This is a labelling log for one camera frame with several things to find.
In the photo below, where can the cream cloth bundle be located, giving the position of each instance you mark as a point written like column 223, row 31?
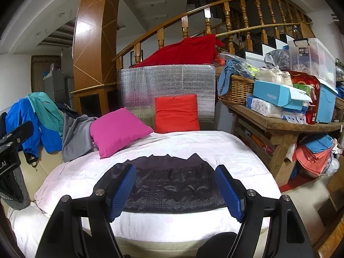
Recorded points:
column 274, row 76

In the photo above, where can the wooden side table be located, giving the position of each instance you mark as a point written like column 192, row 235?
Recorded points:
column 255, row 118

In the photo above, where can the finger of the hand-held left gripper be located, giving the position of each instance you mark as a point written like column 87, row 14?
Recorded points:
column 21, row 131

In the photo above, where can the silver foil insulation sheet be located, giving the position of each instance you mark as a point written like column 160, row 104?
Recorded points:
column 161, row 80

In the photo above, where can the blue jacket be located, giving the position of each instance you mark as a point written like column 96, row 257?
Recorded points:
column 45, row 139

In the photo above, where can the large red cloth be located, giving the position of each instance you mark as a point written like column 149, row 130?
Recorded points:
column 182, row 52

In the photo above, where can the blue cloth in basket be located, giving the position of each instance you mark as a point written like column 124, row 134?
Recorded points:
column 228, row 70

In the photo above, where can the red plastic packaging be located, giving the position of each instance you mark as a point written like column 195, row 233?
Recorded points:
column 303, row 80

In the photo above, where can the beige sofa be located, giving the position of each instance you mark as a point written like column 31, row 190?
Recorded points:
column 47, row 166

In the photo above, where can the clear plastic storage box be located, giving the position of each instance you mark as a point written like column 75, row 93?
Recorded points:
column 314, row 59

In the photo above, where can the dotted plastic bag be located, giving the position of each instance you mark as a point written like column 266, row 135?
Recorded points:
column 279, row 57

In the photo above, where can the coral folded cloths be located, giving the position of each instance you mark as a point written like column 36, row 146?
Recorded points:
column 311, row 158

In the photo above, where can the wooden column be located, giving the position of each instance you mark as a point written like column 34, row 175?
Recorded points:
column 91, row 45

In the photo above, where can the light blue plastic bin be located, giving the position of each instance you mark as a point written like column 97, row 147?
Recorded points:
column 326, row 104

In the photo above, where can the blue cardboard box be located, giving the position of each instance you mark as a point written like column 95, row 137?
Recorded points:
column 271, row 92

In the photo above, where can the wicker basket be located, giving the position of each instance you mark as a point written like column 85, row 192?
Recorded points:
column 236, row 90

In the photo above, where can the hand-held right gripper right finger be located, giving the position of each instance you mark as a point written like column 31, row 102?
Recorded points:
column 228, row 190

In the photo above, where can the bamboo pole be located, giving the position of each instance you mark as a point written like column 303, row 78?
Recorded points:
column 255, row 28

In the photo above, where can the red pillow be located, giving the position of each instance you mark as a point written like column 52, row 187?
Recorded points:
column 176, row 114

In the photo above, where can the shiny black jacket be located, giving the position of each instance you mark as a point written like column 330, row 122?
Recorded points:
column 2, row 126

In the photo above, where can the grey cabinet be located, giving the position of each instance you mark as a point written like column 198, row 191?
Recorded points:
column 56, row 86

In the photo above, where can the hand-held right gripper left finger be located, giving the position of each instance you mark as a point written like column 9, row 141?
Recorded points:
column 122, row 193

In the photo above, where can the wooden stair railing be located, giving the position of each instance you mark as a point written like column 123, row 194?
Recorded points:
column 228, row 16

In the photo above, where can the blue folded cloths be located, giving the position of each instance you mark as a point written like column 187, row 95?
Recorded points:
column 319, row 142

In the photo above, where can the white printed tissue pack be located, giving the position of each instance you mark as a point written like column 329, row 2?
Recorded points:
column 263, row 107

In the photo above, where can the white fleece blanket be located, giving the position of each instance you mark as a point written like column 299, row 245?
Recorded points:
column 209, row 145

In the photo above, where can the black puffer jacket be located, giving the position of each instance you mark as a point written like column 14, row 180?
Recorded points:
column 172, row 185

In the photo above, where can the teal jacket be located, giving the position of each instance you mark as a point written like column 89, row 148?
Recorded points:
column 45, row 107

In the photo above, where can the pink pillow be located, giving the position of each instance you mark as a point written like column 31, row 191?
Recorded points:
column 118, row 131

